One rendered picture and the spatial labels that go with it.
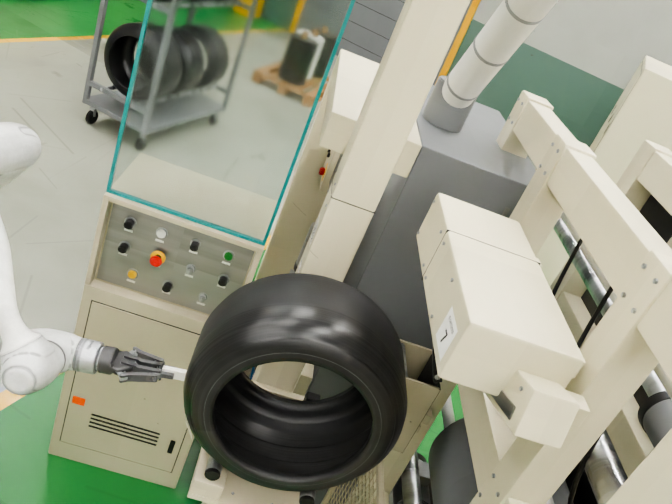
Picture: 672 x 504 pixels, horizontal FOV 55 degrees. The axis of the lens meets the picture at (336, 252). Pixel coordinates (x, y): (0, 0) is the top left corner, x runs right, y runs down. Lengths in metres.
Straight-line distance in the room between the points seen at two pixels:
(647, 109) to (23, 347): 3.89
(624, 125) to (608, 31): 5.74
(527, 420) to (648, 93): 3.53
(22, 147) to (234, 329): 0.80
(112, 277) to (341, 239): 0.95
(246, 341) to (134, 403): 1.19
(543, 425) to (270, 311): 0.70
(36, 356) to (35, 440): 1.42
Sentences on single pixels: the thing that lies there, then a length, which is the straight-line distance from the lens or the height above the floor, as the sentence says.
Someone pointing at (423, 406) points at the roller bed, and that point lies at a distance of 2.12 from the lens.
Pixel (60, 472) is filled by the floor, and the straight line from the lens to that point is 3.02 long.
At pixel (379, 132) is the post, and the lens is 1.72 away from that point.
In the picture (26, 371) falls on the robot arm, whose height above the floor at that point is 1.19.
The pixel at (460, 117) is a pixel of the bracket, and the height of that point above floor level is 1.86.
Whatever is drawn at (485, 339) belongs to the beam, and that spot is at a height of 1.76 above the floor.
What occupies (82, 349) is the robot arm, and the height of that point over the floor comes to 1.13.
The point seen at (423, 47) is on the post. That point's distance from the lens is 1.67.
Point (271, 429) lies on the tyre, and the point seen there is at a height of 0.91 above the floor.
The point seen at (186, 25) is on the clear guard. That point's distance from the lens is 2.02.
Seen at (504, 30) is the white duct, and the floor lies 2.19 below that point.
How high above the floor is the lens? 2.37
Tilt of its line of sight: 28 degrees down
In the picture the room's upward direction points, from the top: 24 degrees clockwise
